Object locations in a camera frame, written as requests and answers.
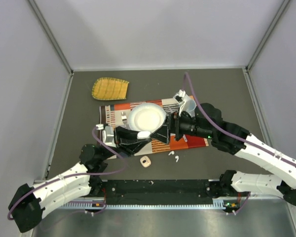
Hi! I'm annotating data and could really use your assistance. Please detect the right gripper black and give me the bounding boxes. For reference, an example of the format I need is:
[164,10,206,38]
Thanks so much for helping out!
[150,107,214,145]

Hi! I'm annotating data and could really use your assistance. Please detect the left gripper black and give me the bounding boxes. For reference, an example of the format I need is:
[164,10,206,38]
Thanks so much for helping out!
[100,126,152,161]

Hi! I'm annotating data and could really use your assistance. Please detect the white earbud charging case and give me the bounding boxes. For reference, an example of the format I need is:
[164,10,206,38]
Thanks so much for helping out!
[140,156,151,168]

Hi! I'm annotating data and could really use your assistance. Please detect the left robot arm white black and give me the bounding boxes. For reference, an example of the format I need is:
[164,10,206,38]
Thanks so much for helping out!
[7,124,152,233]

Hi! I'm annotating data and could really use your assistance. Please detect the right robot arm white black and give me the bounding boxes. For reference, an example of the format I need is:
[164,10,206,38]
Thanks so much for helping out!
[151,103,296,206]

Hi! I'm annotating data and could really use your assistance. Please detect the white round plate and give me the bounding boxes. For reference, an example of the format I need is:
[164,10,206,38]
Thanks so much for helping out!
[127,103,166,132]

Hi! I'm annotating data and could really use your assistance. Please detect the colourful patchwork placemat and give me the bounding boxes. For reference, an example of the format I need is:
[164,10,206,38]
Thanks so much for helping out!
[99,98,209,156]

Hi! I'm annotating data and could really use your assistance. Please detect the light blue mug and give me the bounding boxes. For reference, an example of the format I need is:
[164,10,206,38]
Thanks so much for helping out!
[184,99,197,118]

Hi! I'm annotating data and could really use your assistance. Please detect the yellow woven cloth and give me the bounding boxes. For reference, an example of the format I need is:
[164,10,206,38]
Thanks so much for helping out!
[91,77,129,101]

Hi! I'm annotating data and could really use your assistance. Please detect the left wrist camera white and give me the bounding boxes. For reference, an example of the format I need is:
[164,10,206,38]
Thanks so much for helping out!
[95,123,116,147]

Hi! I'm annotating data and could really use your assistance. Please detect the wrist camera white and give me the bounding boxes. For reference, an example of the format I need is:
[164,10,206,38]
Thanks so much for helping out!
[173,89,192,115]
[95,123,116,147]

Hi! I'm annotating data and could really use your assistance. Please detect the silver knife pink handle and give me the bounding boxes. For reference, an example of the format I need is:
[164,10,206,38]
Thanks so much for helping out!
[170,110,187,142]

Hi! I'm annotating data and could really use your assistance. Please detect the silver fork pink handle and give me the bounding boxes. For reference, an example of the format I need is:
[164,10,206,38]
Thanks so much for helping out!
[121,111,128,129]

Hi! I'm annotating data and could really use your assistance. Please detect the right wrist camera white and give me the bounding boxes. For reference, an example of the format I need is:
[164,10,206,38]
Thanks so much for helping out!
[173,89,192,115]

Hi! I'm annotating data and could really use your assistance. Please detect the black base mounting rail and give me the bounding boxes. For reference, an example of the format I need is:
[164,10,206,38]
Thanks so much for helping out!
[102,179,247,205]

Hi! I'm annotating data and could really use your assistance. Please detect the aluminium frame front beam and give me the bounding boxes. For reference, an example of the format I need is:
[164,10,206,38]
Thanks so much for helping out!
[29,179,296,210]

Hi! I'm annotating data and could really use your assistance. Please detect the aluminium frame left post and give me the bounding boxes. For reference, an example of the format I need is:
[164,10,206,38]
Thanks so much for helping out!
[26,0,74,75]

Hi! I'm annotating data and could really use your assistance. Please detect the aluminium frame post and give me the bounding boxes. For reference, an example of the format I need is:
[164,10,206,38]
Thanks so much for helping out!
[26,0,74,75]
[245,0,292,73]

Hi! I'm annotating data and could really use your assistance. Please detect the aluminium frame right post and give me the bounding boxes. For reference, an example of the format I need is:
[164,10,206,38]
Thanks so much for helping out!
[245,0,292,73]

